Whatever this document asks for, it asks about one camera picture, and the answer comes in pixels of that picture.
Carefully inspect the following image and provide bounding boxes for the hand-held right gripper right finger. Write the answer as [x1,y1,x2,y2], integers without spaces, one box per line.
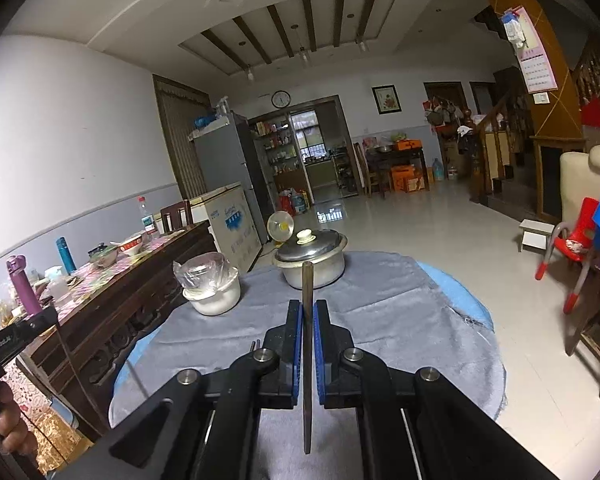
[314,299,561,480]

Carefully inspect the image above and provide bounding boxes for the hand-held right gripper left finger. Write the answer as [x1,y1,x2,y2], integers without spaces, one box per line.
[45,299,303,480]

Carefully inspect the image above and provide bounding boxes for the grey metal chopstick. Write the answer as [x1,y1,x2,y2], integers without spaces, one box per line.
[301,261,315,455]

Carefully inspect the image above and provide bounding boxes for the person's left hand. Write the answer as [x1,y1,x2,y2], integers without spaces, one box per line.
[0,394,37,456]

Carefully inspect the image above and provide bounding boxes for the purple water bottle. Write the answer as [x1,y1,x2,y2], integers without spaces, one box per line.
[6,255,42,315]

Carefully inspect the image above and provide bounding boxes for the grey tablecloth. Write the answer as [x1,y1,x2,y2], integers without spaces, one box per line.
[109,251,507,480]

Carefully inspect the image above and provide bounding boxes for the aluminium pot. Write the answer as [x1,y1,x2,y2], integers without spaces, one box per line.
[272,247,348,290]

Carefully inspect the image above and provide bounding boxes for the teal water bottle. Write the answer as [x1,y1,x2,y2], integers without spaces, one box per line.
[56,236,77,275]

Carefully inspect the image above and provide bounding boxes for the gold patterned cloth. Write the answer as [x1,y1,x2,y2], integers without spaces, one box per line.
[10,405,96,476]

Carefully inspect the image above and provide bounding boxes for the aluminium pot lid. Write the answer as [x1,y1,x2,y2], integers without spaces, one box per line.
[274,229,348,263]

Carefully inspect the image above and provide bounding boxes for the carved wooden sideboard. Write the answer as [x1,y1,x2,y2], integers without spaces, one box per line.
[0,220,218,441]

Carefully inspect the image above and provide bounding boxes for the pink patterned sideboard mat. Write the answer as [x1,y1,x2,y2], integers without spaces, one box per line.
[0,230,191,321]

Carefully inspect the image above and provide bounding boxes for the plastic wrapped bowl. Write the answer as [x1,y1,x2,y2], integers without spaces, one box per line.
[173,252,240,293]

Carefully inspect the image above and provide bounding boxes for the bowl with glass lid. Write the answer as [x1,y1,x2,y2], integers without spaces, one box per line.
[87,242,120,267]

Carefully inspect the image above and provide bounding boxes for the small electric fan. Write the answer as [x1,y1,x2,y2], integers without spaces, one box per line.
[266,211,296,247]

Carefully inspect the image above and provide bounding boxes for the white chest freezer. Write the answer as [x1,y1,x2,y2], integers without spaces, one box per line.
[190,182,263,271]

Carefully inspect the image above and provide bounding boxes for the blue round table cover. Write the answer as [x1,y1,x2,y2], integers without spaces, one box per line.
[111,260,496,411]

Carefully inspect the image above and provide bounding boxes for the red and white bowl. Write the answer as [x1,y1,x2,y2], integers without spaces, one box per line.
[117,234,145,256]

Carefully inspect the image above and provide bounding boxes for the wooden chair behind sideboard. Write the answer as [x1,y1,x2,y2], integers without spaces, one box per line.
[160,200,193,233]

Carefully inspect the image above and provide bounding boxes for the clear bottle with red cap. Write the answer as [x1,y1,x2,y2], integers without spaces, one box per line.
[137,196,157,235]

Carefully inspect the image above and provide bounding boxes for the dark wooden dining chair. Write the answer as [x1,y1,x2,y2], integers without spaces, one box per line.
[354,142,376,197]

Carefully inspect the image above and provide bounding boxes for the orange cardboard boxes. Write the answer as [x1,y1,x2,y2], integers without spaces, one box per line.
[391,164,427,193]

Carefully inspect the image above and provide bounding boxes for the pantry shelf with jars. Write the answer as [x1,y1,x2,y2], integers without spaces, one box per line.
[250,115,303,196]

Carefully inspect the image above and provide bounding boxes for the grey refrigerator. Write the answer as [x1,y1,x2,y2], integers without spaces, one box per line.
[190,111,276,231]

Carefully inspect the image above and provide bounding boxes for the dark wooden side table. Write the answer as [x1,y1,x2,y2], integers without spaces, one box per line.
[365,147,431,196]

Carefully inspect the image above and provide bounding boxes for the brown curtain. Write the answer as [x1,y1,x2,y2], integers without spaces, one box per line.
[152,74,212,201]

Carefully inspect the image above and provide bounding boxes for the white step stool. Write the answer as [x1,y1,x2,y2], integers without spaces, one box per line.
[517,219,556,253]

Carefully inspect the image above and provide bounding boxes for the wooden stair railing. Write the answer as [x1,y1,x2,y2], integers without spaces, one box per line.
[460,85,521,206]

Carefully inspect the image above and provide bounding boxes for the red plastic child chair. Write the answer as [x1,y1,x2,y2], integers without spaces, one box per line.
[535,197,600,313]

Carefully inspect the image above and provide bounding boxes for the beige sofa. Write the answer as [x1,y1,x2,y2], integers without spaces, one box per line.
[560,145,600,231]

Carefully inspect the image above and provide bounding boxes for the framed wall picture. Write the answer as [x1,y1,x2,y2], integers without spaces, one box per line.
[371,85,401,114]

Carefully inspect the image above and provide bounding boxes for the pink wall calendar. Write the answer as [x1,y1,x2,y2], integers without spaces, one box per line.
[511,6,558,95]

